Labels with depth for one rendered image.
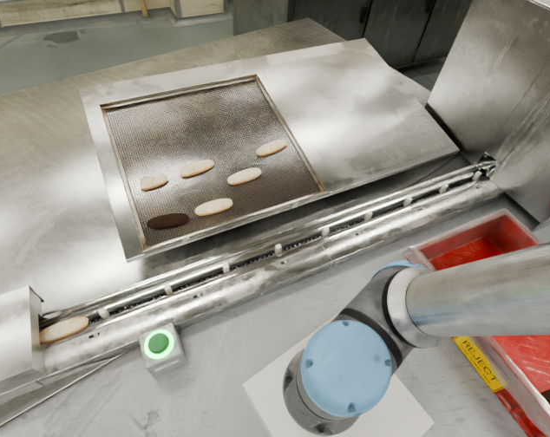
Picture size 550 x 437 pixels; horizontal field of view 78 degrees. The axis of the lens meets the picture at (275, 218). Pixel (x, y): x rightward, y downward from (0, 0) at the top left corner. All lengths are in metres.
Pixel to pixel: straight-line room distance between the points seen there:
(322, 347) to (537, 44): 0.91
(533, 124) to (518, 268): 0.79
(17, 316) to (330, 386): 0.61
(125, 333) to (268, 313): 0.31
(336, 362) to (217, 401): 0.34
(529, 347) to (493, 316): 0.59
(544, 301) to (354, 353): 0.24
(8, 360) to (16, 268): 0.30
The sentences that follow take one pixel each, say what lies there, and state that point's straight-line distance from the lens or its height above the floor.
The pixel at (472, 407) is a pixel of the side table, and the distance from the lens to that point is 0.89.
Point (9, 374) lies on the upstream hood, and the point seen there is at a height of 0.92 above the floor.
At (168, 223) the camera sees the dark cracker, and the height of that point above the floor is 0.91.
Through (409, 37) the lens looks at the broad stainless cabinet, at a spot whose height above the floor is 0.40.
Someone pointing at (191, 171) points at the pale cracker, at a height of 0.93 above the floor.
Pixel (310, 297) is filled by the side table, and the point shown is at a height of 0.82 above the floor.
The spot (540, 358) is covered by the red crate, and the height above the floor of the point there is 0.82.
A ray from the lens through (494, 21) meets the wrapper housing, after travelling 1.20.
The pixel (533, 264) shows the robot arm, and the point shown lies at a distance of 0.39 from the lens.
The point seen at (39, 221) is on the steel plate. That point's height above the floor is 0.82.
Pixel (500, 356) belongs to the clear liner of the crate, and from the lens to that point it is 0.84.
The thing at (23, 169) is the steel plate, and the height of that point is 0.82.
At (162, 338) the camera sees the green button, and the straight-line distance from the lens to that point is 0.74.
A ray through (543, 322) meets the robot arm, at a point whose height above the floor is 1.30.
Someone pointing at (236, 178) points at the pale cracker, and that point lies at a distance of 0.94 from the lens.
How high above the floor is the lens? 1.59
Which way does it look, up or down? 52 degrees down
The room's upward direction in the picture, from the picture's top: 5 degrees clockwise
